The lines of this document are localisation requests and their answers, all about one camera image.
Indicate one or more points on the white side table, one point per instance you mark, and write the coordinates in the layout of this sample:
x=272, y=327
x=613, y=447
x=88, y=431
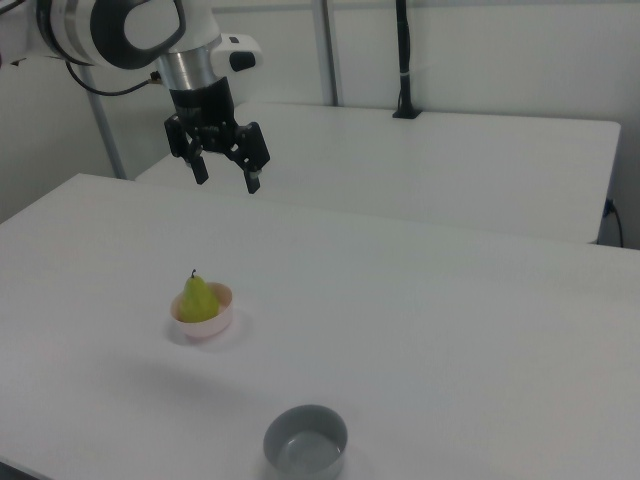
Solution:
x=425, y=160

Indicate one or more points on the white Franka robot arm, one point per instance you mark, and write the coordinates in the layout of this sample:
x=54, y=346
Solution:
x=125, y=30

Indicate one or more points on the grey plastic bowl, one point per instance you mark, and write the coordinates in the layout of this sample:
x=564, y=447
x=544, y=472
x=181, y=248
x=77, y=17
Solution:
x=305, y=450

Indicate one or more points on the yellow-green pear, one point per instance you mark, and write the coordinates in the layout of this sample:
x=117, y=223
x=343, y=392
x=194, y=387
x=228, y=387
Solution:
x=199, y=302

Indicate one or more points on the tall black camera stand pole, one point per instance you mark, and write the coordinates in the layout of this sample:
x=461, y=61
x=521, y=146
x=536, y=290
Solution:
x=406, y=75

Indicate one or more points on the grey metal partition post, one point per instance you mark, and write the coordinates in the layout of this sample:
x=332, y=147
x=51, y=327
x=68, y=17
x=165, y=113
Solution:
x=107, y=135
x=327, y=50

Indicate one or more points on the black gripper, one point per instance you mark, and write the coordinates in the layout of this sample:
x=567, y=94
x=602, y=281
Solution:
x=202, y=107

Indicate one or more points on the pink plastic bowl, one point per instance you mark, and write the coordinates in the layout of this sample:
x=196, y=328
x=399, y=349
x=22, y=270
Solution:
x=210, y=327

